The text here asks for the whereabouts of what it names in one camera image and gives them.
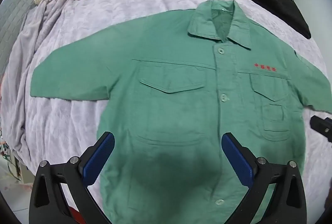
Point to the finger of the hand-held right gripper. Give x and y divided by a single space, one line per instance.
323 125

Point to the grey quilted headboard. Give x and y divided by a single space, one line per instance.
15 11

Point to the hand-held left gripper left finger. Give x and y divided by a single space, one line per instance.
99 156

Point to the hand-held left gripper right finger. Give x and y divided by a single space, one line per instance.
237 159

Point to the green work jacket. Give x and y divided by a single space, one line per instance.
181 99

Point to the lavender plush blanket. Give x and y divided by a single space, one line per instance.
103 6

